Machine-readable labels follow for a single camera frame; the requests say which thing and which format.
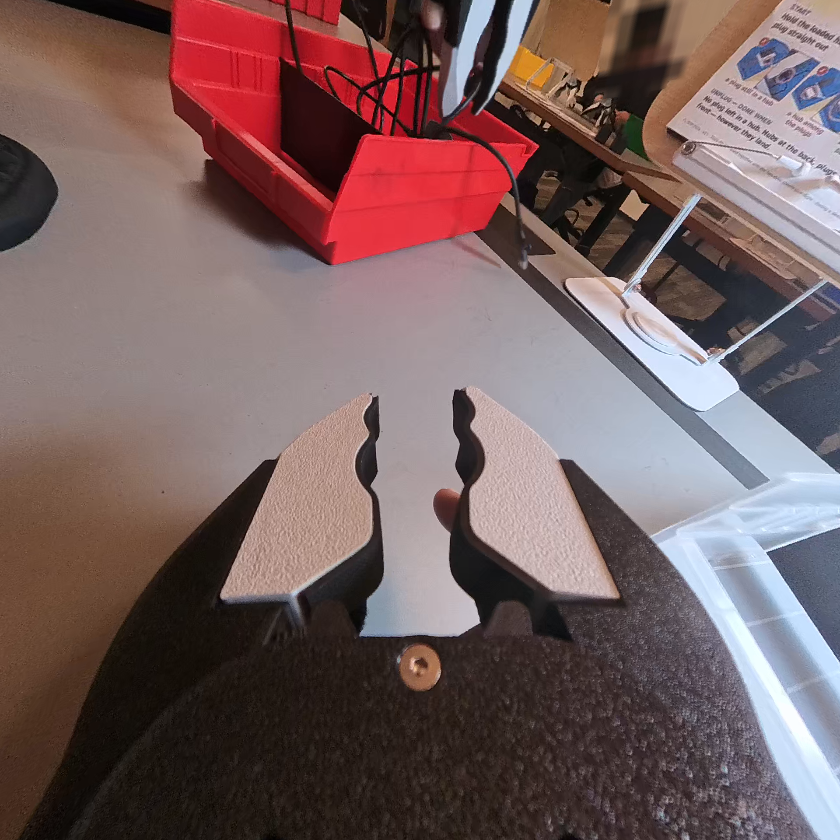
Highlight black bin divider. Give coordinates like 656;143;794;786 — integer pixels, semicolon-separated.
279;58;376;194

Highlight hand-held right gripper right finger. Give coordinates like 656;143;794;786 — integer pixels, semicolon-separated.
448;386;622;636

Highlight wooden background table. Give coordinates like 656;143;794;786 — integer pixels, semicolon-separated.
495;69;680;181

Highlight clear plastic bin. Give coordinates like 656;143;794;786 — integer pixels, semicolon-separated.
651;472;840;840

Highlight yellow plastic bin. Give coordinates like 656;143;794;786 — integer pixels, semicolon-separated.
508;45;549;89

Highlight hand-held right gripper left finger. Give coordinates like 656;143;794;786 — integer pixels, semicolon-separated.
218;394;385;634

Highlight black wrist rest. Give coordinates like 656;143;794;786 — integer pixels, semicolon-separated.
0;133;60;252

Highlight white board stand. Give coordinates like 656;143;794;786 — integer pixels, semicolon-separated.
564;193;829;412

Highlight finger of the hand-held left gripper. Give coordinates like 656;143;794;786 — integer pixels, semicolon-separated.
440;0;497;119
471;0;543;115

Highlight red plastic bin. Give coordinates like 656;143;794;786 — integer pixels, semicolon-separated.
168;0;540;266

